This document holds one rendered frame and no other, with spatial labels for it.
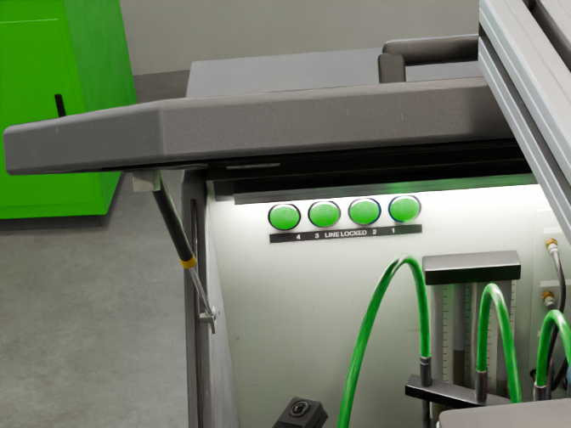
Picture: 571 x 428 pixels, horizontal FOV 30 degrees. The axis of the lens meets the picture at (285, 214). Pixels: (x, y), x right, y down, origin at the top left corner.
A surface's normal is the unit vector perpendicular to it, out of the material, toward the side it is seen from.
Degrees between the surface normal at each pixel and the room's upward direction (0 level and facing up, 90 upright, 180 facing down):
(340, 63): 0
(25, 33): 90
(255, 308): 90
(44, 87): 90
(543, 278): 90
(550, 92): 0
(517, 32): 0
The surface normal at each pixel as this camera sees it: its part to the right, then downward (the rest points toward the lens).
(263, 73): -0.08, -0.84
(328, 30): 0.06, 0.54
